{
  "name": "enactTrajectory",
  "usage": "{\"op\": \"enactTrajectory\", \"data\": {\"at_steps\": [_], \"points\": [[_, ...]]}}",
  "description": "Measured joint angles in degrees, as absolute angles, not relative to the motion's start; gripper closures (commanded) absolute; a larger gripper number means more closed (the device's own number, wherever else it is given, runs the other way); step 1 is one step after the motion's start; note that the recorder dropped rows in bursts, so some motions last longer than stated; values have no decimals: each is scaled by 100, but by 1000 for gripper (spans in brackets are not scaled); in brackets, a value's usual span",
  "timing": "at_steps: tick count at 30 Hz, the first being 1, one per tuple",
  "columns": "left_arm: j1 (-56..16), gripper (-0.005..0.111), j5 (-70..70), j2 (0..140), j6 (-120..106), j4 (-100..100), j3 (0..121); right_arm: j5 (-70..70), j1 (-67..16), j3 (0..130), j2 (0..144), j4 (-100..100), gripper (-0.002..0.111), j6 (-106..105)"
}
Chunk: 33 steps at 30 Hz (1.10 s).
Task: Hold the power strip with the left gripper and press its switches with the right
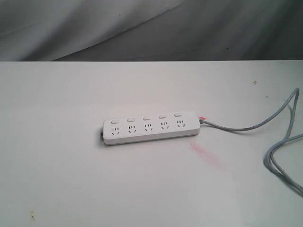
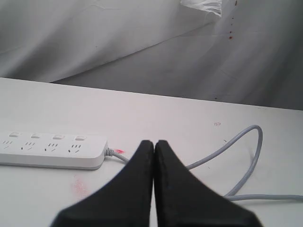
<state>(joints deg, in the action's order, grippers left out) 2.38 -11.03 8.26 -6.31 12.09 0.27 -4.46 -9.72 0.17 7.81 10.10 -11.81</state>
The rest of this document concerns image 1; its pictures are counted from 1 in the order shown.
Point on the grey backdrop cloth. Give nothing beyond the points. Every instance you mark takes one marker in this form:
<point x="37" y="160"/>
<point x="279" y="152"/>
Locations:
<point x="151" y="30"/>

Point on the white five-outlet power strip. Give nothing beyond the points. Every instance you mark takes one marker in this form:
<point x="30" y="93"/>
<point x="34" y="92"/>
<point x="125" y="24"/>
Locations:
<point x="160" y="126"/>

